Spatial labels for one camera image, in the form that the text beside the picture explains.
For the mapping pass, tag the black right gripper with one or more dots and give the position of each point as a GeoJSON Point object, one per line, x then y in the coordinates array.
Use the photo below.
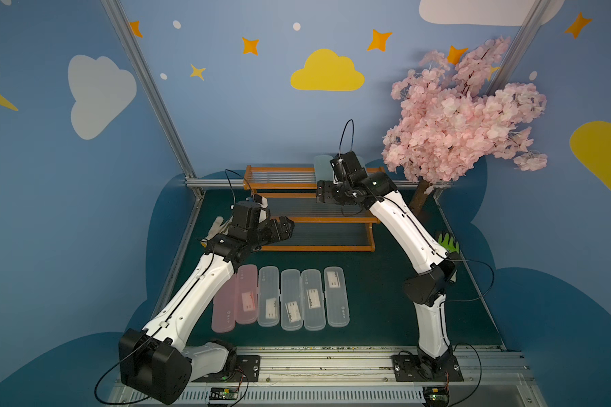
{"type": "Point", "coordinates": [323, 191]}

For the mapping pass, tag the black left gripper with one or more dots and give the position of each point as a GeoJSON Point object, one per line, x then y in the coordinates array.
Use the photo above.
{"type": "Point", "coordinates": [283, 228]}

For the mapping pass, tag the teal pencil case plain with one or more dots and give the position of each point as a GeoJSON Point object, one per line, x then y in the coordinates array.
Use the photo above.
{"type": "Point", "coordinates": [323, 168]}

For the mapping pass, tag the clear pencil case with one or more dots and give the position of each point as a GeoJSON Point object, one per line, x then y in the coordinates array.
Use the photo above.
{"type": "Point", "coordinates": [291, 300]}
{"type": "Point", "coordinates": [313, 311]}
{"type": "Point", "coordinates": [336, 298]}
{"type": "Point", "coordinates": [268, 297]}

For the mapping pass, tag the teal pencil case with label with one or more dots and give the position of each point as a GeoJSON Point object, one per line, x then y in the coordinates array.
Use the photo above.
{"type": "Point", "coordinates": [369, 170]}

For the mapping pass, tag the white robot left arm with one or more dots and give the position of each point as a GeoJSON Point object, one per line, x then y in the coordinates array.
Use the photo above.
{"type": "Point", "coordinates": [152, 360]}

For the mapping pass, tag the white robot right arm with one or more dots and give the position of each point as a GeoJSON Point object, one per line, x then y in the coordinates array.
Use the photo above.
{"type": "Point", "coordinates": [351, 184]}

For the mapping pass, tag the orange wooden three-tier shelf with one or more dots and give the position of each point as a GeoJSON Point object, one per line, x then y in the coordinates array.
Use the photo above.
{"type": "Point", "coordinates": [319, 227]}

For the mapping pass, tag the pink pencil case inner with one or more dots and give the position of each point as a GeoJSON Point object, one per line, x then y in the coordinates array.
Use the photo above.
{"type": "Point", "coordinates": [247, 291]}

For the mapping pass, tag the pink pencil case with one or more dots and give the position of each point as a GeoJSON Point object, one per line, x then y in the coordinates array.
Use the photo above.
{"type": "Point", "coordinates": [247, 291]}
{"type": "Point", "coordinates": [224, 307]}

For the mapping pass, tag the pink pencil case outer left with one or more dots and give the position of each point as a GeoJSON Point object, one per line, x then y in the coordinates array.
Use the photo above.
{"type": "Point", "coordinates": [224, 307]}

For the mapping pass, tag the white cotton work glove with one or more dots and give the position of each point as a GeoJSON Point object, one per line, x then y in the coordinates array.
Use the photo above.
{"type": "Point", "coordinates": [220, 226]}

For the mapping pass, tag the aluminium rear crossbar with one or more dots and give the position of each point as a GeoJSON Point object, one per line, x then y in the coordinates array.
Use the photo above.
{"type": "Point", "coordinates": [218, 183]}

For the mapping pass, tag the green and black work glove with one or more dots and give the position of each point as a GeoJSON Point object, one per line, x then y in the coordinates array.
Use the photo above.
{"type": "Point", "coordinates": [448, 242]}

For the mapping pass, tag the pink artificial blossom tree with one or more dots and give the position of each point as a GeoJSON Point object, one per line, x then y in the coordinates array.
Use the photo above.
{"type": "Point", "coordinates": [447, 124]}

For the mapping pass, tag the left green circuit board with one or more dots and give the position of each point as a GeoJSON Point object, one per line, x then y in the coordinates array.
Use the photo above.
{"type": "Point", "coordinates": [223, 395]}

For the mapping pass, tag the green circuit board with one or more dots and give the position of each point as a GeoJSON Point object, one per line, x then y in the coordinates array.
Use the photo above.
{"type": "Point", "coordinates": [435, 397]}
{"type": "Point", "coordinates": [223, 395]}

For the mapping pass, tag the right green circuit board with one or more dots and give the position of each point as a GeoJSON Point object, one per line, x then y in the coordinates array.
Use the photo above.
{"type": "Point", "coordinates": [435, 397]}

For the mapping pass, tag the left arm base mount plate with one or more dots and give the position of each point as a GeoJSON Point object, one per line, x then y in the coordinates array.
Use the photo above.
{"type": "Point", "coordinates": [247, 369]}

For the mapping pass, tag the aluminium frame post left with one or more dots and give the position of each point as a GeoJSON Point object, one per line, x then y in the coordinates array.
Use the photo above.
{"type": "Point", "coordinates": [120, 23]}

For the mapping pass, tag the aluminium frame post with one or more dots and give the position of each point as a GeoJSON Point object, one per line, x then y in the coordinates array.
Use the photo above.
{"type": "Point", "coordinates": [120, 23]}
{"type": "Point", "coordinates": [525, 36]}

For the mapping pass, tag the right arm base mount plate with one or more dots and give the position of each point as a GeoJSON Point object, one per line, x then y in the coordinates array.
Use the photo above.
{"type": "Point", "coordinates": [412, 368]}

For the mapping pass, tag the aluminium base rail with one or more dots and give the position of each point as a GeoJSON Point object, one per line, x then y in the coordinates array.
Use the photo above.
{"type": "Point", "coordinates": [363, 376]}

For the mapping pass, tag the aluminium frame post right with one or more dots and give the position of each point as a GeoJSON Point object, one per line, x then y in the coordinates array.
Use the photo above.
{"type": "Point", "coordinates": [525, 36]}

